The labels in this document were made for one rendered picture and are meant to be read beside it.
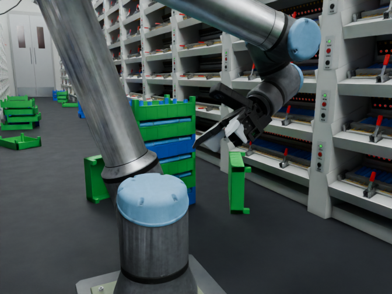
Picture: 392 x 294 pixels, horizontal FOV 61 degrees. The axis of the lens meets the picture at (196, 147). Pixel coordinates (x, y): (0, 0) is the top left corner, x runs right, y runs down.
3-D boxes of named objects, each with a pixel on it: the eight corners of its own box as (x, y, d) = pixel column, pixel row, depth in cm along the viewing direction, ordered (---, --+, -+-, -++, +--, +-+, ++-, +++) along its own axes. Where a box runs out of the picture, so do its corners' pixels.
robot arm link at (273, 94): (270, 77, 86) (247, 89, 94) (260, 86, 83) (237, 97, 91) (289, 106, 87) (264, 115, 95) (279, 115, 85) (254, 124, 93)
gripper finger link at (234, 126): (249, 147, 71) (252, 133, 80) (234, 125, 70) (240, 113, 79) (237, 154, 72) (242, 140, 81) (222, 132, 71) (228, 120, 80)
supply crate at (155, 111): (135, 121, 122) (134, 99, 120) (109, 116, 137) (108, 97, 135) (195, 115, 141) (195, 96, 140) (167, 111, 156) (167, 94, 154)
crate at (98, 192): (86, 199, 154) (95, 204, 149) (83, 157, 150) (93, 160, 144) (138, 184, 176) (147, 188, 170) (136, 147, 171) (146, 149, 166)
